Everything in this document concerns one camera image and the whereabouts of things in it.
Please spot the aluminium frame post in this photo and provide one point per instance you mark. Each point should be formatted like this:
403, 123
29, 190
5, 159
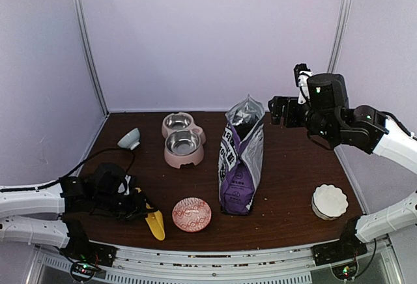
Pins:
341, 27
88, 55

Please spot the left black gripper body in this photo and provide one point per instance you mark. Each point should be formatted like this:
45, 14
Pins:
123, 208

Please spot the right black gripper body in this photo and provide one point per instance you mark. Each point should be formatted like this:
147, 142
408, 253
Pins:
292, 120

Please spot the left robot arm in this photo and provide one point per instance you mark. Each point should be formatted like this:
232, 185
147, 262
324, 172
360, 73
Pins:
109, 190

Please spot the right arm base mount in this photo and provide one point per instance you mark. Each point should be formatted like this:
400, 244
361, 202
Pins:
343, 258

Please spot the red patterned ceramic dish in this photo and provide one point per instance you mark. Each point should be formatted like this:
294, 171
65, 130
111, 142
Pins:
192, 214

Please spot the light blue ceramic bowl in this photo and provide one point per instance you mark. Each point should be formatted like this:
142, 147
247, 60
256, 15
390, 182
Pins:
131, 140

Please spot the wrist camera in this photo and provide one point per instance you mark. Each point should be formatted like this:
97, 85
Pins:
302, 73
127, 185

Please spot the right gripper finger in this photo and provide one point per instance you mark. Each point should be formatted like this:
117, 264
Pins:
278, 103
276, 115

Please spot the yellow plastic scoop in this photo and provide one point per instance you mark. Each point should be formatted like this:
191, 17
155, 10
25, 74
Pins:
155, 221

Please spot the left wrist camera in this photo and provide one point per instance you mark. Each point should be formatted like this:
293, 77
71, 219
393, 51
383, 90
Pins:
127, 185

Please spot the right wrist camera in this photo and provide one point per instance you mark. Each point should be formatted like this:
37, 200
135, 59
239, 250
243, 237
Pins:
302, 73

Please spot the left aluminium frame post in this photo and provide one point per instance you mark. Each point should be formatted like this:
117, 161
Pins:
88, 55

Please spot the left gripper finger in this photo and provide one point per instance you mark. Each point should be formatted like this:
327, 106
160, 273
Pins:
141, 211
138, 197

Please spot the purple puppy food bag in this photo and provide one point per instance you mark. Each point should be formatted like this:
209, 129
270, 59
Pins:
240, 159

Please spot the white scalloped ceramic bowl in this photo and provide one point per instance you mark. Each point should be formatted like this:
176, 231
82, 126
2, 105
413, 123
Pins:
329, 202

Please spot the front aluminium rail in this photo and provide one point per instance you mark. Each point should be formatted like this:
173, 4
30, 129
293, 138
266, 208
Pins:
284, 265

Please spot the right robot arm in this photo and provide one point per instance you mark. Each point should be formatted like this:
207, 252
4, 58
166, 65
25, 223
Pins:
322, 107

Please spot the pink double pet feeder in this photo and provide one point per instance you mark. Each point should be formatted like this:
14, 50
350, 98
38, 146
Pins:
184, 140

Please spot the right aluminium frame post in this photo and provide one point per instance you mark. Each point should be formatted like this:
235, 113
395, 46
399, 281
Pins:
341, 27

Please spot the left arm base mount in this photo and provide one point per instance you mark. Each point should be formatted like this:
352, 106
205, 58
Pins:
89, 260

